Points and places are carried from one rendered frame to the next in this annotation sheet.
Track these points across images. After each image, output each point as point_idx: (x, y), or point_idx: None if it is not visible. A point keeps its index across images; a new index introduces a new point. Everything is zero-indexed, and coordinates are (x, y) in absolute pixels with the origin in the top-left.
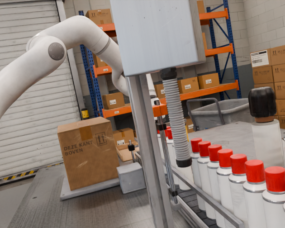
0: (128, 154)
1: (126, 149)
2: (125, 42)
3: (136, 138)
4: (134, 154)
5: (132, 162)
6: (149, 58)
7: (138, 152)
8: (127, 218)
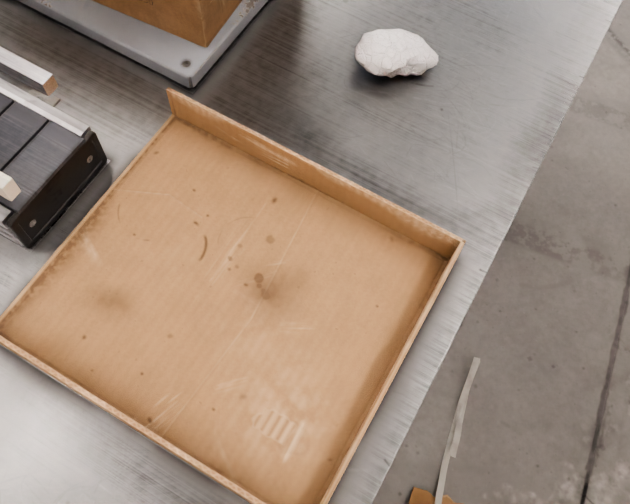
0: (265, 224)
1: (374, 297)
2: None
3: (7, 61)
4: (203, 226)
5: (94, 123)
6: None
7: (44, 118)
8: None
